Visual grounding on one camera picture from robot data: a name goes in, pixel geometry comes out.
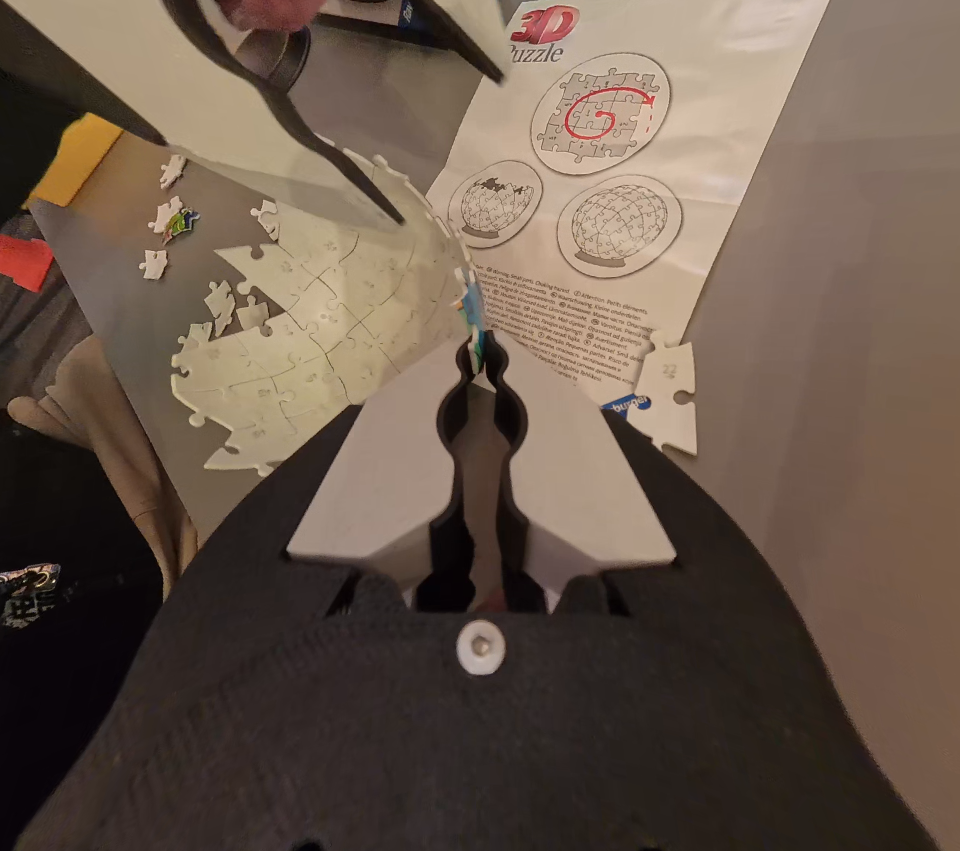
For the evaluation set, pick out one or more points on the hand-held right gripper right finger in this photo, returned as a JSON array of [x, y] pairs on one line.
[[585, 491]]

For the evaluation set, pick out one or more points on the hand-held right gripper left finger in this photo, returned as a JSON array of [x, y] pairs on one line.
[[375, 483]]

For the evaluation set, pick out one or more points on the partly built white puzzle ball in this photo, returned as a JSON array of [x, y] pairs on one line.
[[315, 341]]

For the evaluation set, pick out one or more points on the single white puzzle piece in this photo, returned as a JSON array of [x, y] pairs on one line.
[[671, 408]]

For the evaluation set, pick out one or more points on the group of loose puzzle pieces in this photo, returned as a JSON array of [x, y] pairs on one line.
[[154, 264]]

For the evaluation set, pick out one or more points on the yellow plastic bin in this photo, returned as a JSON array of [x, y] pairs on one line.
[[75, 161]]

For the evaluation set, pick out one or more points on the silver round stand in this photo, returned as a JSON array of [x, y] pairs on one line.
[[274, 60]]

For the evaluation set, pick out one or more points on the red bag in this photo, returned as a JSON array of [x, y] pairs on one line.
[[22, 262]]

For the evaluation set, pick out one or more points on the person's beige trousers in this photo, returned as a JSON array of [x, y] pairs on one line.
[[112, 431]]

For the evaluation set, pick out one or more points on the folded paper instruction sheet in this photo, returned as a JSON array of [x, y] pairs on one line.
[[675, 228]]

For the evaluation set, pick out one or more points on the person's black jacket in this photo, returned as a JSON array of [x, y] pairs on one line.
[[60, 716]]

